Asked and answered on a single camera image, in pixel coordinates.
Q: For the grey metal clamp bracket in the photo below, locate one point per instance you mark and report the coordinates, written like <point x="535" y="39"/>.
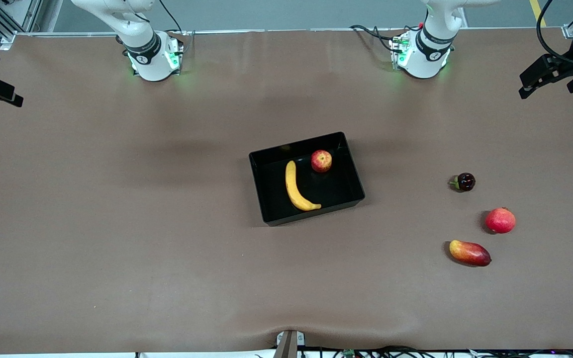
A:
<point x="289" y="343"/>

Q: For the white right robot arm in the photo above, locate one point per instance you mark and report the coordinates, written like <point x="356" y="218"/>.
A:
<point x="142" y="44"/>

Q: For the yellow banana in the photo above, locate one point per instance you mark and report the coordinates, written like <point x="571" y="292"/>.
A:
<point x="293" y="189"/>

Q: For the yellow floor tape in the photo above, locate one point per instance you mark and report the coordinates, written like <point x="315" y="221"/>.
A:
<point x="538" y="14"/>

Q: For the red yellow mango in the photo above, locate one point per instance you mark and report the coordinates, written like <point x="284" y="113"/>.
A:
<point x="469" y="253"/>

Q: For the red pomegranate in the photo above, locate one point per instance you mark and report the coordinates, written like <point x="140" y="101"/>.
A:
<point x="500" y="221"/>

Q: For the red yellow apple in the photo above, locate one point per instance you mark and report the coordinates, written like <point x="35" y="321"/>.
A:
<point x="321" y="161"/>

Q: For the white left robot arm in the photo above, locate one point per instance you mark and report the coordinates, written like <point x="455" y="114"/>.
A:
<point x="428" y="49"/>

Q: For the black plastic box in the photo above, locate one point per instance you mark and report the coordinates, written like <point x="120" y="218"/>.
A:
<point x="341" y="191"/>

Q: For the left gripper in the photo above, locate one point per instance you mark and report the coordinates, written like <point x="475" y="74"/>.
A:
<point x="566" y="68"/>

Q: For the dark purple mangosteen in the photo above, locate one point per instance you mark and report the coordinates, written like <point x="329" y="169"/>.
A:
<point x="464" y="182"/>

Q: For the small green circuit board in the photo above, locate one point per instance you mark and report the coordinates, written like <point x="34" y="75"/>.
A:
<point x="349" y="353"/>

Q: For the brown table mat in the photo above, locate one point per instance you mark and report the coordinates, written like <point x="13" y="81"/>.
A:
<point x="167" y="248"/>

